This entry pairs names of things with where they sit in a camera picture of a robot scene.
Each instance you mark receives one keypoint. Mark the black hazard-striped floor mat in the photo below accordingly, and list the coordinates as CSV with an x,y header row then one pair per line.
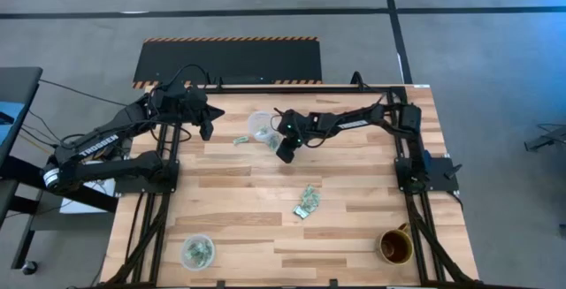
x,y
230,61

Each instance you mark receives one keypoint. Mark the blue panel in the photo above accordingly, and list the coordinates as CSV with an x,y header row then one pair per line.
x,y
9,121

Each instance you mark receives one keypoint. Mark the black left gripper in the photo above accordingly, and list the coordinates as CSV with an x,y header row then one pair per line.
x,y
181,108

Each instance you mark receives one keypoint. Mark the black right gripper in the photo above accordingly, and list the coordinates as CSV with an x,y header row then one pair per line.
x,y
294,125

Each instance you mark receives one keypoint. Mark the grey platform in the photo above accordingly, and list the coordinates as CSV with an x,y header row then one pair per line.
x,y
53,220

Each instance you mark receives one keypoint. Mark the white printed paper sheet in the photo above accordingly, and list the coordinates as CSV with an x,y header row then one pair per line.
x,y
75,208

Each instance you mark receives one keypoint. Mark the dark silvery sweetener packet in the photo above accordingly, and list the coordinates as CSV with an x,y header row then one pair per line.
x,y
300,211

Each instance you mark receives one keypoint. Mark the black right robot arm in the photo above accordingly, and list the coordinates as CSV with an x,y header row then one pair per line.
x,y
376,114

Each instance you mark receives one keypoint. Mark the black diagonal beam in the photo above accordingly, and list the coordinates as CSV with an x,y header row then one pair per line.
x,y
17,172

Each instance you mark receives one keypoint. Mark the black caster wheel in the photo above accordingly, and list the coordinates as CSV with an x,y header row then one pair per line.
x,y
29,268

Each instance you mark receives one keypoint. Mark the grey metal stand foot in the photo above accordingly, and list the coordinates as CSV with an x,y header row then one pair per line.
x,y
548,139

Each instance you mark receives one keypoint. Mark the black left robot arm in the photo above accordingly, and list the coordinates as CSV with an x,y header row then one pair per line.
x,y
97,145

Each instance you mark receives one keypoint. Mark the green sweetener packet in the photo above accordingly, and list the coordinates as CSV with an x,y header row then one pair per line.
x,y
199,259
308,192
193,248
273,140
315,198
241,140
204,249
264,131
310,207

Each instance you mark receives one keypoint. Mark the brown ceramic mug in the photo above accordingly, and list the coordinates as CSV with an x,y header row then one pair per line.
x,y
395,247

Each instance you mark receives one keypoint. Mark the clear round plastic container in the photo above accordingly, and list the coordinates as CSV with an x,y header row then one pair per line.
x,y
185,262
256,121

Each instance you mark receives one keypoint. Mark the black desk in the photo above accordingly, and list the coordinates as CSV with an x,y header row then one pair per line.
x,y
22,83

